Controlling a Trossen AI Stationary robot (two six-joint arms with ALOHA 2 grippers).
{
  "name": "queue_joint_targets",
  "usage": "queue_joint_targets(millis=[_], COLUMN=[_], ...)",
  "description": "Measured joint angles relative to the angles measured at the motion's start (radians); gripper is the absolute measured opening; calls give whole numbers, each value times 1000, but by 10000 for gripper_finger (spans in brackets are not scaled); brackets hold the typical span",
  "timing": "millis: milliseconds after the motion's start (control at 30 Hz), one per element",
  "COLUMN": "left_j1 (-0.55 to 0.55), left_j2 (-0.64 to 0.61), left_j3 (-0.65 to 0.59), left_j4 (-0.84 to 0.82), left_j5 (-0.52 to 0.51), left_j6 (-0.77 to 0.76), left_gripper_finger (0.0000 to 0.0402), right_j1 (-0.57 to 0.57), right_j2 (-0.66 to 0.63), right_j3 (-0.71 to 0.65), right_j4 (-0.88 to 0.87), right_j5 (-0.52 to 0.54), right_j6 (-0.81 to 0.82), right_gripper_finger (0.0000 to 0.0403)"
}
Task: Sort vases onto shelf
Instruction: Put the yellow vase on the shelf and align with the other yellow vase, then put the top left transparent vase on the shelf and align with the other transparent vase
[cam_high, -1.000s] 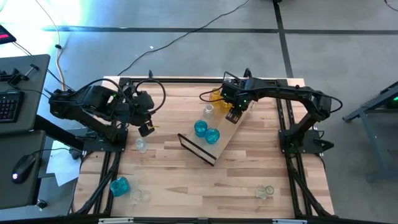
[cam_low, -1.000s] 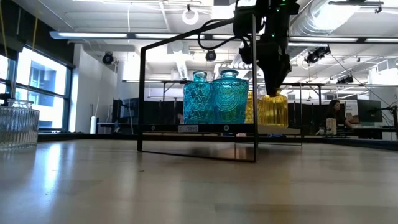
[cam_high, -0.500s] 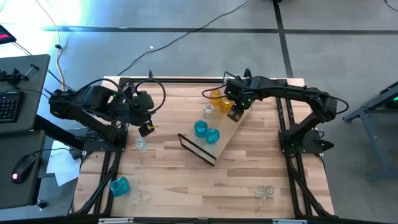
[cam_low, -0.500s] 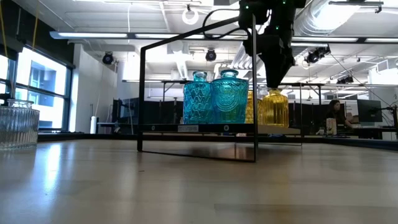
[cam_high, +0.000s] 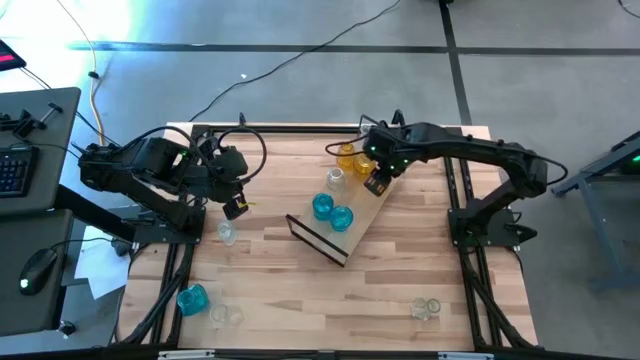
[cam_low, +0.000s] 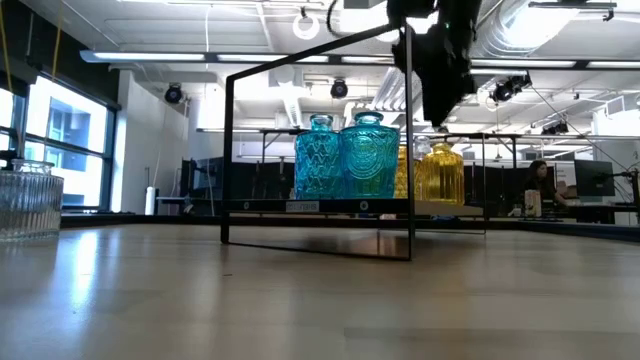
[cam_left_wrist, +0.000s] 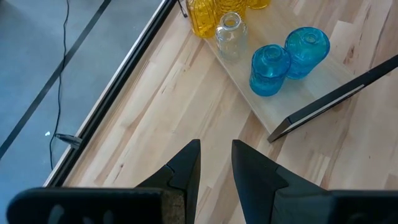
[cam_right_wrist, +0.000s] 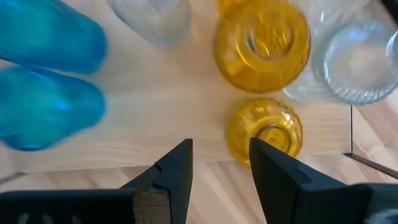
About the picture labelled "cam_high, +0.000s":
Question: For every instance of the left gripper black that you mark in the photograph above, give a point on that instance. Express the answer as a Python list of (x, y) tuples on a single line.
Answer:
[(230, 187)]

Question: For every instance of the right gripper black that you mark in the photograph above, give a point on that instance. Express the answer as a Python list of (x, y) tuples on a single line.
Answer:
[(390, 160)]

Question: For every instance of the amber textured wide vase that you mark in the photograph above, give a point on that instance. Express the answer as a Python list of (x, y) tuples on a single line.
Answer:
[(362, 164)]

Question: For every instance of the clear ribbed wide-neck vase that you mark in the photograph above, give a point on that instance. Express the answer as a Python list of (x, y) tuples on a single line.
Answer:
[(227, 233)]

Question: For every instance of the amber narrow-neck glass vase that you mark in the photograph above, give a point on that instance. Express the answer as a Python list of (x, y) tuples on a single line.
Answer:
[(346, 156)]

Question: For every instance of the clear round-bodied glass vase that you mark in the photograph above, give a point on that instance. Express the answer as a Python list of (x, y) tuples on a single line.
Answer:
[(336, 178)]

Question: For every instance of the teal medallion glass vase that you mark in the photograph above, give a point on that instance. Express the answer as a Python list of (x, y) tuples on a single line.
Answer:
[(342, 219)]

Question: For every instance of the teal diamond-pattern glass vase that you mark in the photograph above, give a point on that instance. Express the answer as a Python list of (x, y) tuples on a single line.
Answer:
[(323, 206)]

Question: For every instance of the clear faceted glass vase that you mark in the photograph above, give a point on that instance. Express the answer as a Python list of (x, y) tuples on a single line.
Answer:
[(422, 309)]

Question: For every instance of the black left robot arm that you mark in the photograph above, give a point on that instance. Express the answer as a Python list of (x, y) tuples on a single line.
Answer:
[(125, 170)]

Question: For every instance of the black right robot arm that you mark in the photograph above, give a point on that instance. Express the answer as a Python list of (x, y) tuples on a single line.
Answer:
[(475, 147)]

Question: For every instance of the yellow tape piece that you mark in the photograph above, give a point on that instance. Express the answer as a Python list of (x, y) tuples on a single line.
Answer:
[(244, 204)]

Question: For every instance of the black table clamp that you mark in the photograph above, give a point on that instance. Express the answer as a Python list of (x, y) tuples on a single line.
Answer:
[(398, 117), (242, 120)]

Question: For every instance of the black floor tape strip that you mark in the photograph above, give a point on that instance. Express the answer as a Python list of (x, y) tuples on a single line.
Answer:
[(350, 49), (452, 60)]

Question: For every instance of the black diagonal support beam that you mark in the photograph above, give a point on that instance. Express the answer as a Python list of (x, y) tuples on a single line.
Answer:
[(95, 215)]

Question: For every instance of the white paper sheet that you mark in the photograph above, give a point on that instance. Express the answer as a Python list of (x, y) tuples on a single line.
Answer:
[(100, 270)]

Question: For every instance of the dark grey desk top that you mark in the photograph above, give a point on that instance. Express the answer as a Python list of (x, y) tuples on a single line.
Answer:
[(30, 310), (60, 150)]

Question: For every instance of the black round knob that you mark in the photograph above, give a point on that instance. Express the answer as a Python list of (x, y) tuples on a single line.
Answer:
[(66, 328)]

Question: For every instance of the black computer mouse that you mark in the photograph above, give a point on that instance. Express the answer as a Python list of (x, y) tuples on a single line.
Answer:
[(37, 272)]

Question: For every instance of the black computer keyboard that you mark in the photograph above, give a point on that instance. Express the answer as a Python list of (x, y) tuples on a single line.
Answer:
[(15, 172)]

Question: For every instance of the black desk clamp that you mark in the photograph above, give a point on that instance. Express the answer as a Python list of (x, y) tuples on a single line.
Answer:
[(22, 125)]

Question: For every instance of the grey metal stand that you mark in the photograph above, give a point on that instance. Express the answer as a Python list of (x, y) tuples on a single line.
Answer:
[(602, 240)]

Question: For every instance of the black device green light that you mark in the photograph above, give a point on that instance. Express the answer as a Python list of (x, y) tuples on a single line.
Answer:
[(634, 162)]

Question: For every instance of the black device red display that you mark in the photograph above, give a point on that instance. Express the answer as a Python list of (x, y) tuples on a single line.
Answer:
[(10, 57)]

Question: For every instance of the wooden shelf black metal frame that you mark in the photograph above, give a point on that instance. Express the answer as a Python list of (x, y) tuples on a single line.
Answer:
[(365, 220)]

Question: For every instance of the black aluminium table frame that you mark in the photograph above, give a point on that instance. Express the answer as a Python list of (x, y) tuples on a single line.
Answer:
[(325, 130)]

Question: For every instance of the silver bracket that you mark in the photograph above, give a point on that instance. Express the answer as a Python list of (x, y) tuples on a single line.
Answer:
[(185, 355), (465, 356)]

